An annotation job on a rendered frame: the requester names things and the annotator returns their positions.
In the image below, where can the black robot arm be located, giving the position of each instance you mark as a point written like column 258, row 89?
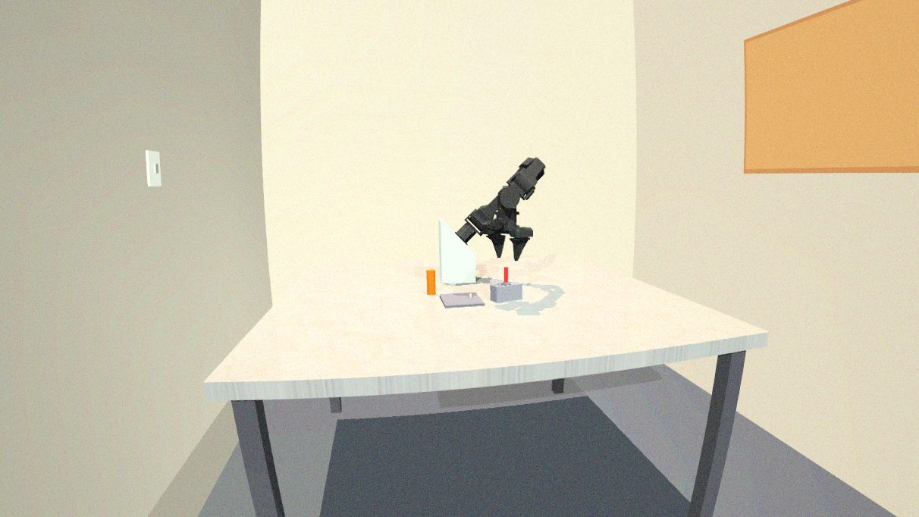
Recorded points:
column 523, row 183

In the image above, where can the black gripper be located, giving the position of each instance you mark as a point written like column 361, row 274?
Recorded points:
column 521, row 234

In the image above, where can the orange cylinder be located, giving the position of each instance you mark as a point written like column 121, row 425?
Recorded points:
column 430, row 274

